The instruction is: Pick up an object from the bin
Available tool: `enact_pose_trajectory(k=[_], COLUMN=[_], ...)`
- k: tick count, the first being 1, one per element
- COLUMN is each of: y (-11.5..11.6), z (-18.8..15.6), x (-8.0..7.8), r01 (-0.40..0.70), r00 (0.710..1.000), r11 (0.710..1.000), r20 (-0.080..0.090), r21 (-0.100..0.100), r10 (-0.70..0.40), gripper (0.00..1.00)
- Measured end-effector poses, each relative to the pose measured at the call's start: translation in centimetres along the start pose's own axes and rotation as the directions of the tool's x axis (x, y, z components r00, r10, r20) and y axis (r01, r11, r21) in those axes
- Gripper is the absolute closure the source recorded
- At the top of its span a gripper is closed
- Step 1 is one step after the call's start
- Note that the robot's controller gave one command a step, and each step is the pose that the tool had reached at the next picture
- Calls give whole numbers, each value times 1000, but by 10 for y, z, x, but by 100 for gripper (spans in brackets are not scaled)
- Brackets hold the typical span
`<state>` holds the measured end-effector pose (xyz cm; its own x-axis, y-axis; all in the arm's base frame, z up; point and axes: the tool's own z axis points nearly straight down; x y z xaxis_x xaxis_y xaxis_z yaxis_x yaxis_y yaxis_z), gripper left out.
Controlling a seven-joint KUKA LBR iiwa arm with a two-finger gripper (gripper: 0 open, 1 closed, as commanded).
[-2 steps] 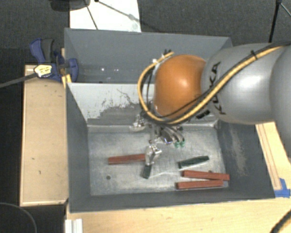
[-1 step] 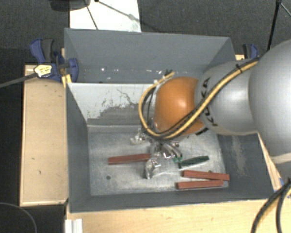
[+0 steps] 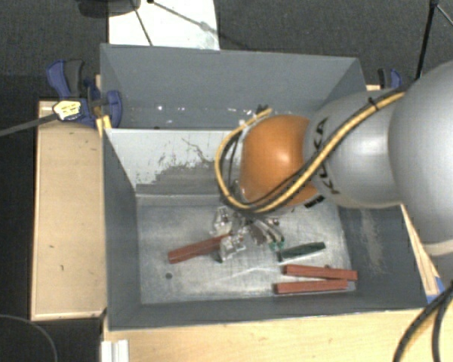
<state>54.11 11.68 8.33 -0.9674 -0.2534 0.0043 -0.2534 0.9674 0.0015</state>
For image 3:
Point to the red-brown block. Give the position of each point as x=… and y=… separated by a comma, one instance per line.
x=321, y=272
x=309, y=287
x=192, y=250

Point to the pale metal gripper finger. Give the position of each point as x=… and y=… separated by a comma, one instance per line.
x=232, y=248
x=222, y=221

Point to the grey metal bin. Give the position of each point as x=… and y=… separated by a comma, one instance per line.
x=196, y=89

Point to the dark green flat block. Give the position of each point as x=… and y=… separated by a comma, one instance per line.
x=302, y=250

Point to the pale wood flat board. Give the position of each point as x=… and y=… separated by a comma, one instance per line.
x=68, y=209

